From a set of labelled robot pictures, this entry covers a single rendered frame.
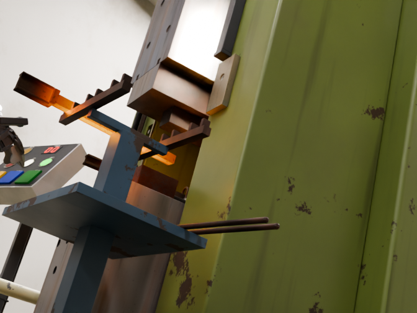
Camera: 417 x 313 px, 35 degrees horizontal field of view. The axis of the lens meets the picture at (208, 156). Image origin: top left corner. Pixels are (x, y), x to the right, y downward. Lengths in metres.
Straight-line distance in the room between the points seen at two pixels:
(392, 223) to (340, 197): 0.15
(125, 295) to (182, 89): 0.71
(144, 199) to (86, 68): 3.73
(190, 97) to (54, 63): 3.21
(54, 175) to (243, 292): 1.00
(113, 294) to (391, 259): 0.72
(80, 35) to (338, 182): 3.90
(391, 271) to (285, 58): 0.63
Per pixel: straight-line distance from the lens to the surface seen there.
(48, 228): 1.55
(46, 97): 1.57
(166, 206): 1.80
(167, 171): 2.29
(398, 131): 1.93
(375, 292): 1.76
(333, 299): 1.75
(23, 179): 2.36
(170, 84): 2.08
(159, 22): 2.31
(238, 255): 1.58
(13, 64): 5.00
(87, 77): 5.43
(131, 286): 1.73
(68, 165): 2.40
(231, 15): 2.04
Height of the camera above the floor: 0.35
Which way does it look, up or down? 22 degrees up
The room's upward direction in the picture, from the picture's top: 15 degrees clockwise
